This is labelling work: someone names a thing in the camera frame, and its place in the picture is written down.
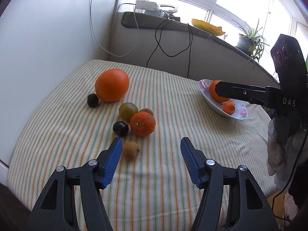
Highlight small mandarin with stem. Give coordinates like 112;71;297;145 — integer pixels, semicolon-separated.
222;101;235;115

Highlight brown kiwi fruit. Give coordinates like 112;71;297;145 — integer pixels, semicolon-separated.
123;142;141;161

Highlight dark plum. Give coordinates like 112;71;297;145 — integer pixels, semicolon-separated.
87;93;99;108
113;121;130;137

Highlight rough orange mandarin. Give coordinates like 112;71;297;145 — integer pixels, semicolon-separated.
130;112;156;137

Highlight green plum fruit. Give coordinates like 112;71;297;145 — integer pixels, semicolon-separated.
119;102;139;122

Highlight small brown round fruit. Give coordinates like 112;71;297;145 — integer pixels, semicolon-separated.
140;108;154;116

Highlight large smooth orange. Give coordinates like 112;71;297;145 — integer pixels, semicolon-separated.
95;69;130;103

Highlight right hand white glove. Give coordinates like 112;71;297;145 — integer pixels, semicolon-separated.
267;117;307;190

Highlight floral white plate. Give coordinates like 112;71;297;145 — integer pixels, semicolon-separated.
198;79;247;120

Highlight potted green plant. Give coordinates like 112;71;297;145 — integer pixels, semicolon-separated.
231;20;269;65

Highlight yellow wavy bowl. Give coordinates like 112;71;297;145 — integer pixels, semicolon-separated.
192;19;225;37

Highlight striped tablecloth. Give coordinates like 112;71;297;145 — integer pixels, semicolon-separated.
8;60;276;230

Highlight grey windowsill mat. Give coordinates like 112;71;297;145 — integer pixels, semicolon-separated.
121;12;279;84

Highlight white power adapter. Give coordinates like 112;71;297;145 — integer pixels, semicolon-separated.
135;1;159;12

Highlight black cable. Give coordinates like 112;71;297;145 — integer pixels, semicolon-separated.
146;19;194;79

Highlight ring light device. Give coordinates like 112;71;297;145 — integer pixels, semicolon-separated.
159;4;181;22

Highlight white cable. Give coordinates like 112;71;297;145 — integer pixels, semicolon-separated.
89;0;141;58

